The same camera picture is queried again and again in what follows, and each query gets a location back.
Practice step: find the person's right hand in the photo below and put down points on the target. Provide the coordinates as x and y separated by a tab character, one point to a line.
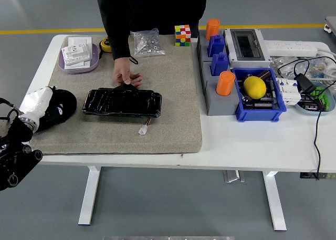
122	70

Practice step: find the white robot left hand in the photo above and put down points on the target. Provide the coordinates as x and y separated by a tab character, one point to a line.
35	102

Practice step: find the black rag with red tag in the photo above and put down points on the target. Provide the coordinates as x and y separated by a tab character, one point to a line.
65	100

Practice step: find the glossy black panel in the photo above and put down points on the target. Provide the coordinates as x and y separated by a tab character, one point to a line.
120	103

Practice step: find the person's right forearm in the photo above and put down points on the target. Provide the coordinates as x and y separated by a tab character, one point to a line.
119	43

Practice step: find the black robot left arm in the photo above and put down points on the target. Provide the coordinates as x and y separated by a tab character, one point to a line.
13	166

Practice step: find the table height control panel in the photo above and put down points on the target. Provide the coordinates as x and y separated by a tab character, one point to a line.
328	176

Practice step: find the purple oval tray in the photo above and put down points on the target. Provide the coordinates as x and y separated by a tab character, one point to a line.
93	64

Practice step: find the yellow tape measure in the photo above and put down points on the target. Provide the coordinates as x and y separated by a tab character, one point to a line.
106	44

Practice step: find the clear bag of screws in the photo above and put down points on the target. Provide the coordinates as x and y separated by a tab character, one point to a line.
147	44

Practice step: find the grey-brown mat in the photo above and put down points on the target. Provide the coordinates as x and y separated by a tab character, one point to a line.
170	106

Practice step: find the person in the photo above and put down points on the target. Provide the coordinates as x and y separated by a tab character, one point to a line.
147	9

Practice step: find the multicoloured puzzle cube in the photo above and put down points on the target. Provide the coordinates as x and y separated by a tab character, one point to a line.
182	35

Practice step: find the grey block holder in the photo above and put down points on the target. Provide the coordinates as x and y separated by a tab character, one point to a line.
202	49
220	104

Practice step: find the blue block with knob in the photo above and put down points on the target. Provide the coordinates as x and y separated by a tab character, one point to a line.
220	65
215	47

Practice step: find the orange cylinder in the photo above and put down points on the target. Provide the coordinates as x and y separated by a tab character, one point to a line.
225	83
212	27

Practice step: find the white table leg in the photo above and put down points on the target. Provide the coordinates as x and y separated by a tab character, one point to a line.
89	198
275	203

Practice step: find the grey electrical distribution box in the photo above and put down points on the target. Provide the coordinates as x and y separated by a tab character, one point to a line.
246	44

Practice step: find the yellow lemon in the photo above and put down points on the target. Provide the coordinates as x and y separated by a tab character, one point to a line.
254	87

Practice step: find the dark circuit board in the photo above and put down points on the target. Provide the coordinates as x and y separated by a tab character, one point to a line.
309	106
258	104

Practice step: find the brown cylindrical capacitor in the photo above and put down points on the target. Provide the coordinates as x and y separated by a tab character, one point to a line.
263	74

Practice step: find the blue plastic bin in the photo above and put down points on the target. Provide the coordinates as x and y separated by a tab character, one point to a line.
257	115

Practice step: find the clear bag of metal washers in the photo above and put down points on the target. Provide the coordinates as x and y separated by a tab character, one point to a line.
278	62

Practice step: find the white circuit breaker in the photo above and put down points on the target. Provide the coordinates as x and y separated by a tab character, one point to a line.
287	93

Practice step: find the white power strip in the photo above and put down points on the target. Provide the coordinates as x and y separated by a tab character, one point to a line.
288	48

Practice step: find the clear bag of blue parts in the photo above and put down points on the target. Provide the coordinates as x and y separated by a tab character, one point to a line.
319	69

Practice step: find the green terminal blocks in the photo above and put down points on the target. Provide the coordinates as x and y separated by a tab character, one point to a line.
324	99

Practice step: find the light blue dish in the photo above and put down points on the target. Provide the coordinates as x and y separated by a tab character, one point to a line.
331	103

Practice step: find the white switch plate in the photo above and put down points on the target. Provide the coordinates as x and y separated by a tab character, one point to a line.
77	54
80	41

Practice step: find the silver bracket under table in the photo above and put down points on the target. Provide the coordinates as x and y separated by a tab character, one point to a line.
233	176

